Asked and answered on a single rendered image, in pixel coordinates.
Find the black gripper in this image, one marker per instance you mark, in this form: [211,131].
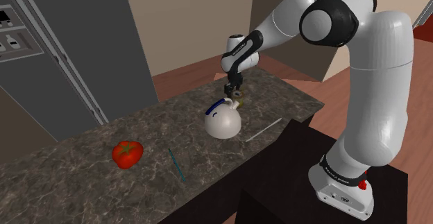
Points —
[234,80]

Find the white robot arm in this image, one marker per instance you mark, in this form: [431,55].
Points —
[379,81]

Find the small olive brown jar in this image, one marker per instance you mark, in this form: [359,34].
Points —
[239,99]

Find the thin silver rod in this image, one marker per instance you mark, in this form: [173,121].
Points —
[264,129]

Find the teal pen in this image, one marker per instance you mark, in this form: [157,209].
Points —
[177,166]

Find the dark robot stand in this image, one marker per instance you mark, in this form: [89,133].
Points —
[287,179]

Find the red tomato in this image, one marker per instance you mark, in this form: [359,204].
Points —
[127,154]

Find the grey refrigerator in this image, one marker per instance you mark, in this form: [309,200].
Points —
[67,54]

